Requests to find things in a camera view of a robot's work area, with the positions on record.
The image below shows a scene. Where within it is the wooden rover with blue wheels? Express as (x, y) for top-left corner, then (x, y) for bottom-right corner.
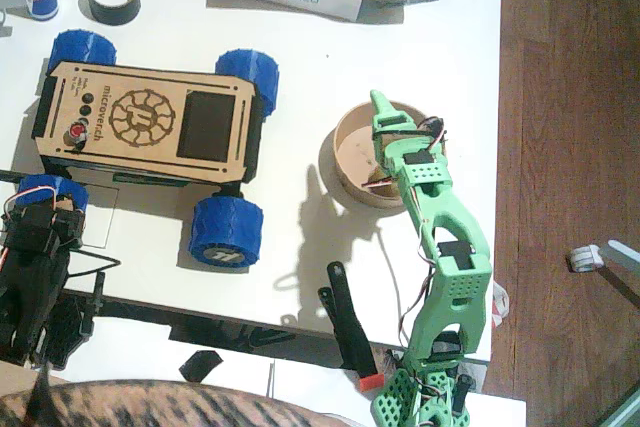
(10, 29), (280, 268)

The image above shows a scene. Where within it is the grey metal bar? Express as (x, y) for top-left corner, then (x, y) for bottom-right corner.
(601, 239), (640, 268)

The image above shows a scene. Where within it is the thin black camera cable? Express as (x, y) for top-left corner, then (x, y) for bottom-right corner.
(64, 246), (123, 279)

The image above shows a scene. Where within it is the white SUNLU box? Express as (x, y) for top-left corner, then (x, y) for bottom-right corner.
(235, 0), (364, 24)

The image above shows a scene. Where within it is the brown striped fabric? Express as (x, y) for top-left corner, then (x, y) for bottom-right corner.
(0, 379), (366, 427)

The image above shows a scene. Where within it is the white red plastic bag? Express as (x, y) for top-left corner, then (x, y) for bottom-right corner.
(492, 280), (511, 329)

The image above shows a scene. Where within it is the brown paper bowl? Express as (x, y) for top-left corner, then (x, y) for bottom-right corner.
(331, 99), (445, 209)

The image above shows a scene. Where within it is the small black flat piece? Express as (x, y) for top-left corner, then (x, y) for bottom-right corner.
(179, 349), (224, 383)

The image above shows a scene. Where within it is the black wrist camera on cardboard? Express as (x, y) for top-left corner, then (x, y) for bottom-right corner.
(417, 117), (449, 142)

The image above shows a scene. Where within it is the black spring clamp red tip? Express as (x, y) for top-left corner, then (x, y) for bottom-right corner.
(317, 260), (387, 392)

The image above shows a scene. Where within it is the long black flat rail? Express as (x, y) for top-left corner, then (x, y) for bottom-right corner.
(64, 291), (354, 371)

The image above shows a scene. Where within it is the grey metal frame edge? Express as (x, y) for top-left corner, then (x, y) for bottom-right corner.
(597, 386), (640, 427)

